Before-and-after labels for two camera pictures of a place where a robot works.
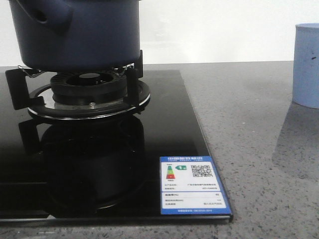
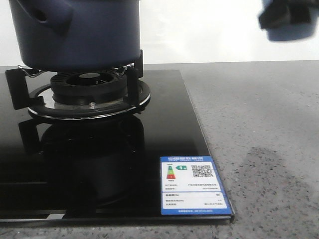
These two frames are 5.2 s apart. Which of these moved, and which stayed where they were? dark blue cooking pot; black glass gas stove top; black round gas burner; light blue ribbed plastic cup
Moved: light blue ribbed plastic cup
Stayed: black glass gas stove top; dark blue cooking pot; black round gas burner
